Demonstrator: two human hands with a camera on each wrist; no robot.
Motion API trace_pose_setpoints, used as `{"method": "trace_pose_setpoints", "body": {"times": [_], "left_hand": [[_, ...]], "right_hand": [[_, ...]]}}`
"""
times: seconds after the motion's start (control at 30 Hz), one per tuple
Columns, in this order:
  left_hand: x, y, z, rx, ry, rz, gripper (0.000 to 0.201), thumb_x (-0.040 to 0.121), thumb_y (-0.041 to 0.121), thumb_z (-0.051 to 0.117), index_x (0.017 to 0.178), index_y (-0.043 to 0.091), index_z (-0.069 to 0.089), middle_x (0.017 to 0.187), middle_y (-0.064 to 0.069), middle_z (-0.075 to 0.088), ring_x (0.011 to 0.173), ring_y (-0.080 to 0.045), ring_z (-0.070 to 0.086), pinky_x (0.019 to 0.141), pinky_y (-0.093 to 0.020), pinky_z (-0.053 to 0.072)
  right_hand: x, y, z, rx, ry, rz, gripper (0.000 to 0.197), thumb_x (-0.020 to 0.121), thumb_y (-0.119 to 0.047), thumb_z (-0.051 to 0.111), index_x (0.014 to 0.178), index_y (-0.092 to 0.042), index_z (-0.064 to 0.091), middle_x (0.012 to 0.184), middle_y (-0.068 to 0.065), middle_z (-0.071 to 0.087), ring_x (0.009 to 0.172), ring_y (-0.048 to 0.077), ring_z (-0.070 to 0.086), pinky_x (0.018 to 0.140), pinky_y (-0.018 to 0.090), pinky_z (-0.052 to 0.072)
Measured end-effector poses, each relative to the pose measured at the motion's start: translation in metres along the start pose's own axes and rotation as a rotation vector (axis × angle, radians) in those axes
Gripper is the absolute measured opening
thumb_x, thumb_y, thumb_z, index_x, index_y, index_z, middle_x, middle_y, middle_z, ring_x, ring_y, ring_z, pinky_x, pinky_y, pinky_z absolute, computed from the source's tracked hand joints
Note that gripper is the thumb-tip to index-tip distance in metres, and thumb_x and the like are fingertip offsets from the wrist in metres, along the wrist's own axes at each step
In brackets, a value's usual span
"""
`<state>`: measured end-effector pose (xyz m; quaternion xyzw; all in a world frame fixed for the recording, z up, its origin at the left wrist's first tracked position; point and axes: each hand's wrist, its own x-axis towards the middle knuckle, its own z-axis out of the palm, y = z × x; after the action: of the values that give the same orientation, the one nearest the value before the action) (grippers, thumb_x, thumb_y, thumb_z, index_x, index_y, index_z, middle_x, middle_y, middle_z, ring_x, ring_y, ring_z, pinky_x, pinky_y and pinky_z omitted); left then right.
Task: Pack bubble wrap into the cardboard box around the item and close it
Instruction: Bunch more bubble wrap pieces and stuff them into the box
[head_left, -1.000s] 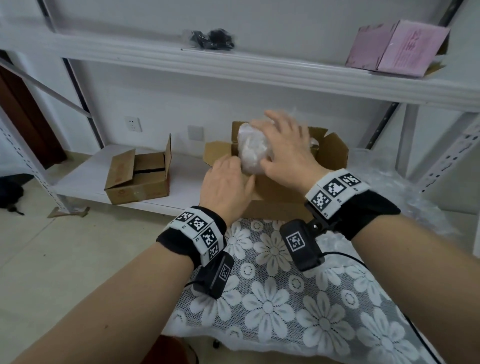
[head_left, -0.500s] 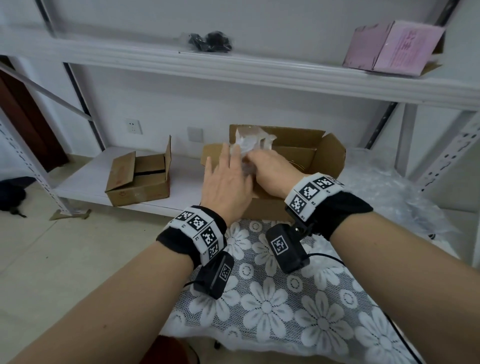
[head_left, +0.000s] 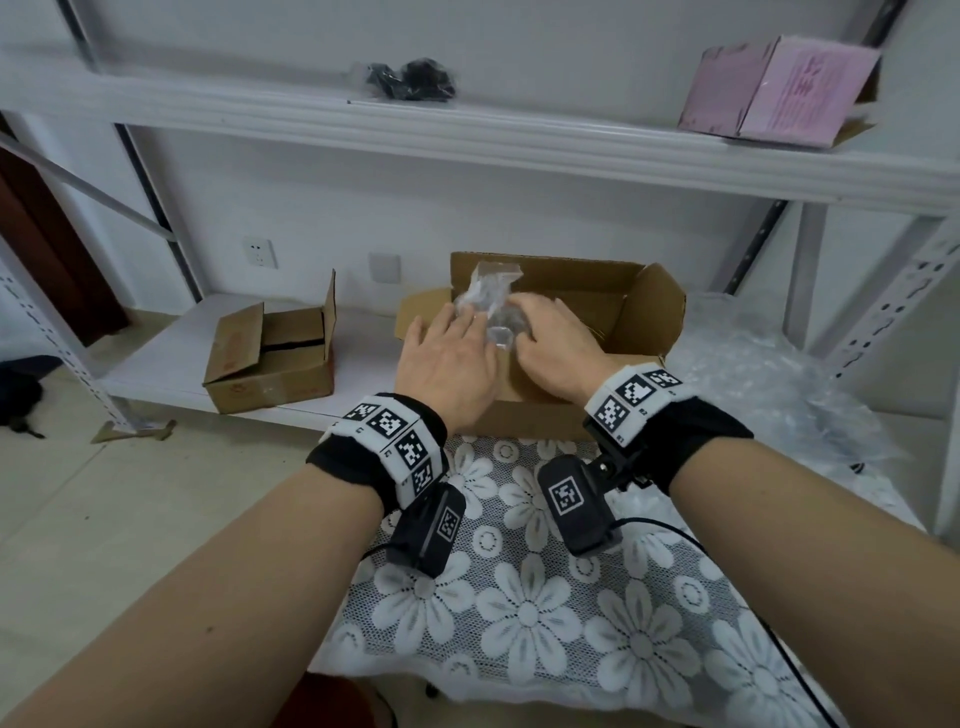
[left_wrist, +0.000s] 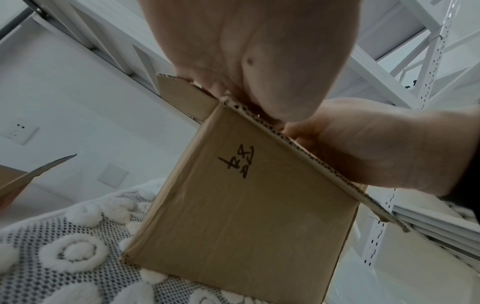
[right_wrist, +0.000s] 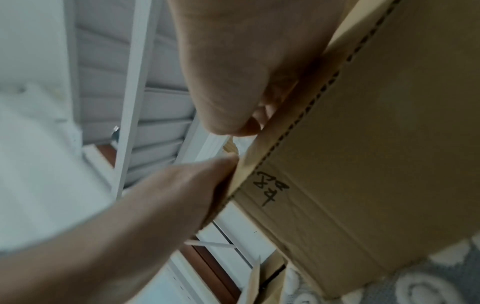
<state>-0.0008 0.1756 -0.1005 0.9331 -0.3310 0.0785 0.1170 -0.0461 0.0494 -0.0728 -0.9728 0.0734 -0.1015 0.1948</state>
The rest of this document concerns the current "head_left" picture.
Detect person's right hand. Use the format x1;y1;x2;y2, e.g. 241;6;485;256
507;292;631;406

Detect person's left hand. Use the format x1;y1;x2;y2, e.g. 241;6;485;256
395;303;500;436

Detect large-bubble clear bubble wrap sheet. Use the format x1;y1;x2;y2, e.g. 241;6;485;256
453;260;535;354

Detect clear bubble wrap heap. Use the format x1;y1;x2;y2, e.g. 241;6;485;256
663;292;901;481

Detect person's left forearm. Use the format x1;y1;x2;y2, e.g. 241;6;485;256
0;464;384;728

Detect person's right forearm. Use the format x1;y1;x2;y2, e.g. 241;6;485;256
669;438;960;728

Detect small brown cardboard box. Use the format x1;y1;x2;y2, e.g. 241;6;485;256
202;269;337;415

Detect pink box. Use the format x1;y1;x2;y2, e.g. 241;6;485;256
678;35;883;150

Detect black left wristband with markers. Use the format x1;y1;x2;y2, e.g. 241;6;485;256
305;392;450;515

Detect black wristband with markers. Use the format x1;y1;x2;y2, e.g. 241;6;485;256
583;363;755;496
305;392;450;515

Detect black right wristband with markers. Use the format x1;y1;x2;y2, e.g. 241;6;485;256
583;363;755;496

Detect white metal shelving rack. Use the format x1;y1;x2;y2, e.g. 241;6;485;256
869;299;960;534
0;0;960;451

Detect white floral lace tablecloth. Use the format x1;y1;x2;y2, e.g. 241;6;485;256
311;434;931;728

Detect black crumpled plastic bundle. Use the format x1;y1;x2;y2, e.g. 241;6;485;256
365;58;457;103

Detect orange trousers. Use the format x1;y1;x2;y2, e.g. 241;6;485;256
273;671;391;728

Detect brown wooden door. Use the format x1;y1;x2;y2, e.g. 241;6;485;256
0;112;129;346

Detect black bag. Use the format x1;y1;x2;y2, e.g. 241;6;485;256
0;354;65;440

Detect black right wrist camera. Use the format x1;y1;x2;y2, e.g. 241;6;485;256
537;453;624;558

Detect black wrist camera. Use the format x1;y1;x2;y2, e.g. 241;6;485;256
386;482;466;579
537;453;624;558

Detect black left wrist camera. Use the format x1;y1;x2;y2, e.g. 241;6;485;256
386;482;466;579

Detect black right camera cable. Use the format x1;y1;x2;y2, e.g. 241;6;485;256
618;515;841;728

